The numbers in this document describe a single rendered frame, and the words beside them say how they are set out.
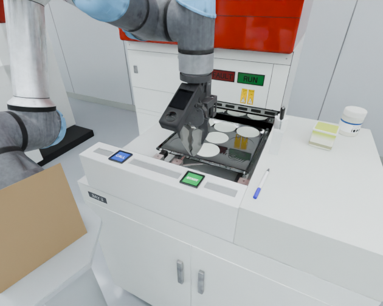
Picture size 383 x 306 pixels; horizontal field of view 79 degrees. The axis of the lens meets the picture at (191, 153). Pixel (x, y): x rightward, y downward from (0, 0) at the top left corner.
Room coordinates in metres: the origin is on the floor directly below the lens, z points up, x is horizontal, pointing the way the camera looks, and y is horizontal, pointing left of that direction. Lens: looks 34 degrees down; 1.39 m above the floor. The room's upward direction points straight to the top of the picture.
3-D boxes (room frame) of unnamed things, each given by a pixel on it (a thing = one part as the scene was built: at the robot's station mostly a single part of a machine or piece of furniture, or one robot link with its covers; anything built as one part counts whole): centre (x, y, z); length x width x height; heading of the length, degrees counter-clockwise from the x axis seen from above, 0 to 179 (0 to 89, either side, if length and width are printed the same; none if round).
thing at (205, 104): (0.53, -0.01, 1.20); 0.09 x 0.08 x 0.12; 153
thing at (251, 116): (1.06, -0.19, 0.89); 0.44 x 0.02 x 0.10; 64
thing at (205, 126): (0.50, -0.02, 1.14); 0.05 x 0.02 x 0.09; 63
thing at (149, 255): (0.73, -0.13, 0.41); 0.96 x 0.64 x 0.82; 64
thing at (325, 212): (0.61, -0.41, 0.89); 0.62 x 0.35 x 0.14; 154
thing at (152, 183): (0.56, 0.11, 0.89); 0.55 x 0.09 x 0.14; 64
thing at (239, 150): (0.86, -0.11, 0.90); 0.34 x 0.34 x 0.01; 64
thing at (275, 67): (1.15, -0.03, 1.02); 0.81 x 0.03 x 0.40; 64
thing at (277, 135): (0.66, -0.28, 1.03); 0.06 x 0.04 x 0.13; 154
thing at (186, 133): (0.53, 0.00, 1.09); 0.06 x 0.03 x 0.09; 153
